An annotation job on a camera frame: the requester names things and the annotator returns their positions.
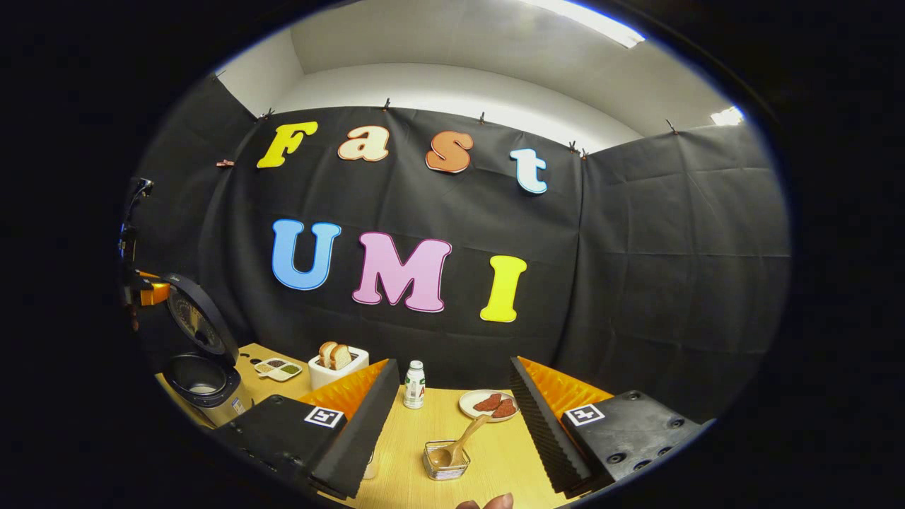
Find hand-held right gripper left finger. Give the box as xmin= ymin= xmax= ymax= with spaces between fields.
xmin=212 ymin=358 xmax=402 ymax=501

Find dark grey rice cooker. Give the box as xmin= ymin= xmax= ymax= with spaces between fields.
xmin=161 ymin=274 xmax=254 ymax=429

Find black backdrop cloth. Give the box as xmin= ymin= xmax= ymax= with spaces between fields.
xmin=131 ymin=74 xmax=791 ymax=425

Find white round plate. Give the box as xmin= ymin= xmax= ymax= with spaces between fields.
xmin=459 ymin=390 xmax=520 ymax=423

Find white toaster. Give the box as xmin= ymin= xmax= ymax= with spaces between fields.
xmin=309 ymin=341 xmax=370 ymax=391

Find wooden spoon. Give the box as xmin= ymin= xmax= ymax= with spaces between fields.
xmin=429 ymin=415 xmax=490 ymax=469

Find divided dish of grains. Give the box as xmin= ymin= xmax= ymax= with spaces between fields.
xmin=255 ymin=358 xmax=303 ymax=382

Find white plastic bottle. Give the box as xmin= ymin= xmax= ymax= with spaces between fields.
xmin=403 ymin=361 xmax=426 ymax=409

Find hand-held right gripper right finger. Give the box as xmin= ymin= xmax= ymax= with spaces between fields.
xmin=509 ymin=356 xmax=708 ymax=499

